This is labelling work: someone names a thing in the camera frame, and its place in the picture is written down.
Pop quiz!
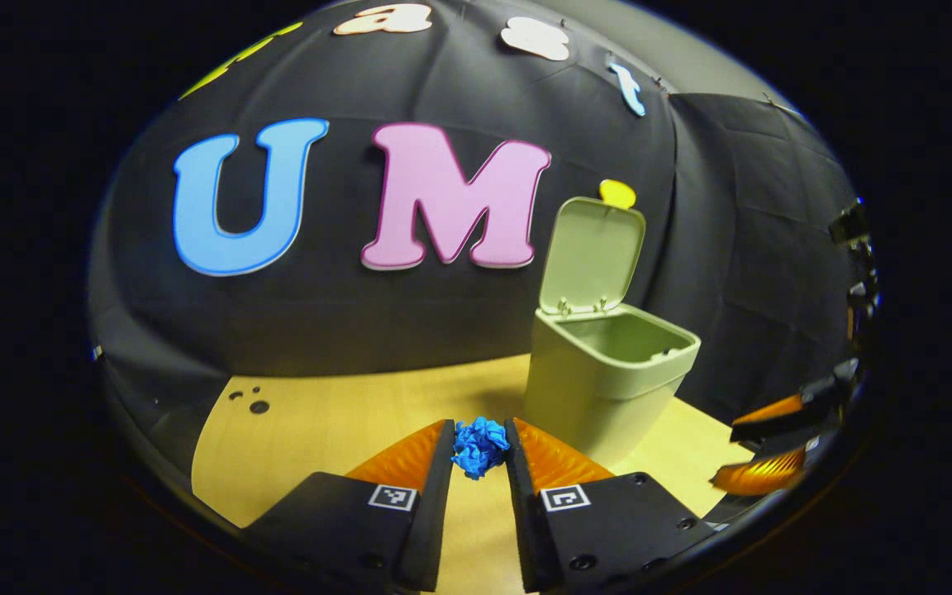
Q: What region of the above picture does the pale green desktop garbage bin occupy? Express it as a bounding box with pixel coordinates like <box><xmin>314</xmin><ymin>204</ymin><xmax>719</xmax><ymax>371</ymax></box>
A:
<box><xmin>523</xmin><ymin>196</ymin><xmax>702</xmax><ymax>468</ymax></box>

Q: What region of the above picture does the black backdrop cloth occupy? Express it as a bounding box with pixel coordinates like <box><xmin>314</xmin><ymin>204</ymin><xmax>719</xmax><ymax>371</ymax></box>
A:
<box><xmin>88</xmin><ymin>0</ymin><xmax>878</xmax><ymax>513</ymax></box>

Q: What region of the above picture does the wooden desktop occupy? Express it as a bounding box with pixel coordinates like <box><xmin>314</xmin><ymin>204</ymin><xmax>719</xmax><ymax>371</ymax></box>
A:
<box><xmin>191</xmin><ymin>354</ymin><xmax>754</xmax><ymax>595</ymax></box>

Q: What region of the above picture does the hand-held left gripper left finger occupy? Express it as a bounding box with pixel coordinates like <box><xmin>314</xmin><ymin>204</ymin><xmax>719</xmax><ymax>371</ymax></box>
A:
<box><xmin>240</xmin><ymin>419</ymin><xmax>456</xmax><ymax>593</ymax></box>

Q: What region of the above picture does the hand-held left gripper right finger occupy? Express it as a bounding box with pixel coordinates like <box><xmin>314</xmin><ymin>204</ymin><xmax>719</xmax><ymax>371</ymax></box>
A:
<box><xmin>503</xmin><ymin>417</ymin><xmax>721</xmax><ymax>594</ymax></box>

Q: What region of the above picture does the blue paper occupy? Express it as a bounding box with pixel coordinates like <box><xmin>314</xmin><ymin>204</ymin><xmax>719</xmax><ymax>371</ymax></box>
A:
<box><xmin>451</xmin><ymin>416</ymin><xmax>512</xmax><ymax>481</ymax></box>

